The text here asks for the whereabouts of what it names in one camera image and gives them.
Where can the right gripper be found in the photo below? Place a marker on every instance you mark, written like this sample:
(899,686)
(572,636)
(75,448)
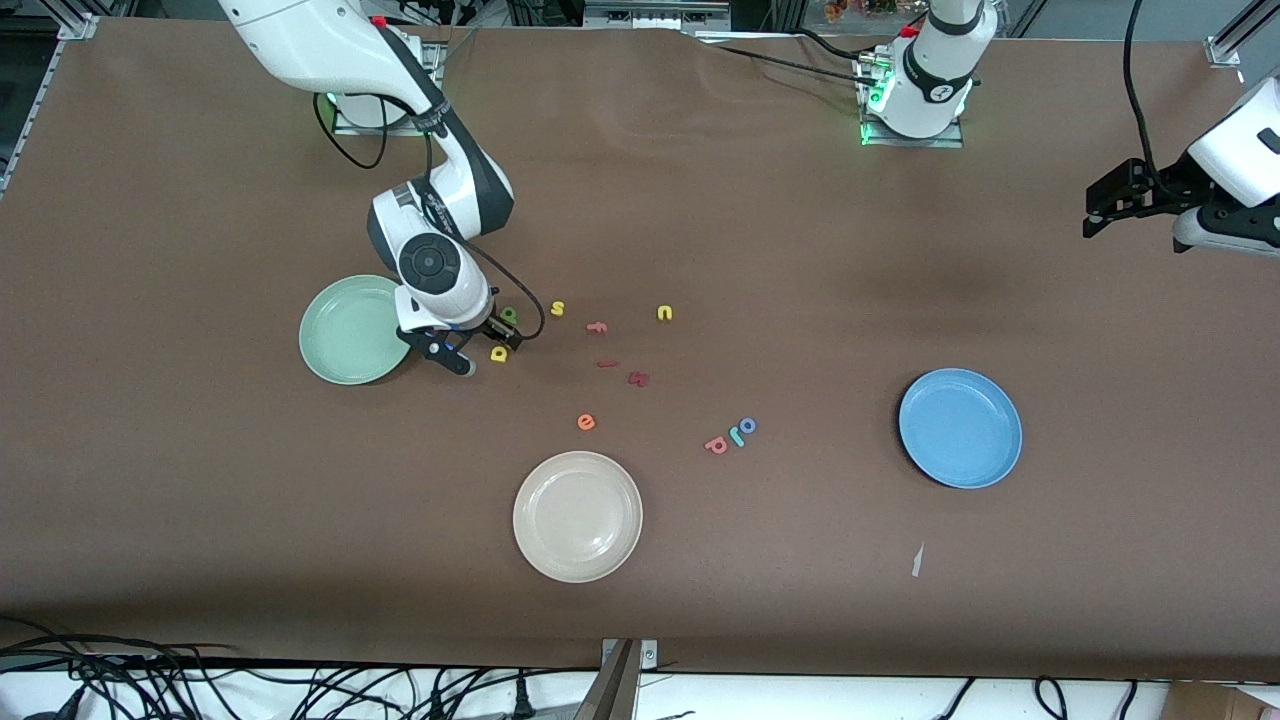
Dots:
(493,328)

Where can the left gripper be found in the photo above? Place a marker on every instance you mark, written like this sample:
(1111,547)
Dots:
(1160,190)

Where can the green letter a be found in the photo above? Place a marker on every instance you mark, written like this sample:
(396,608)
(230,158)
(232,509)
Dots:
(511,314)

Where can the pink letter p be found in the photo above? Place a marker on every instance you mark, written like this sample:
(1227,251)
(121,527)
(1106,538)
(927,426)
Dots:
(716,445)

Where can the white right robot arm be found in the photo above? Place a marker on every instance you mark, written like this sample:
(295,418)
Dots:
(300,40)

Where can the pale green plate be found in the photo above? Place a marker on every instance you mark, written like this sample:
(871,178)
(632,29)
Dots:
(340,335)

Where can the beige plate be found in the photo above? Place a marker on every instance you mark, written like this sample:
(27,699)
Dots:
(577,517)

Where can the brown table cover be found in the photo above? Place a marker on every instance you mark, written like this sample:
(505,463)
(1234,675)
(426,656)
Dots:
(760,230)

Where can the blue plate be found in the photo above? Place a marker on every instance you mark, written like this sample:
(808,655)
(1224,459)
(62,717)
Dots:
(960,428)

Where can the colourful small objects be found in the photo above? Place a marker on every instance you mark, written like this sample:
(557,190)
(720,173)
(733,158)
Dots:
(850,10)

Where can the white paper scrap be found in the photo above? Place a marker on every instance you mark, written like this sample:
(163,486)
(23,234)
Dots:
(917,562)

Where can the cardboard box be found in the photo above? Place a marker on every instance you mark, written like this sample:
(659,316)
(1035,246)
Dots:
(1220,703)

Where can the aluminium frame profile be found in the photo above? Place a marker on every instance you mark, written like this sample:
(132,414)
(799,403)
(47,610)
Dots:
(1225,50)
(78,25)

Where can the aluminium arm base plate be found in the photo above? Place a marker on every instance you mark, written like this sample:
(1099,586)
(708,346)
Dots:
(910,143)
(400,130)

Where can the small metal bracket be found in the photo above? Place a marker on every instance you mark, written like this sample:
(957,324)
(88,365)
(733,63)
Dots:
(648,655)

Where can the grey metal frame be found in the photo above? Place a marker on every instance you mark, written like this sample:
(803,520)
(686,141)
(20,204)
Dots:
(655,12)

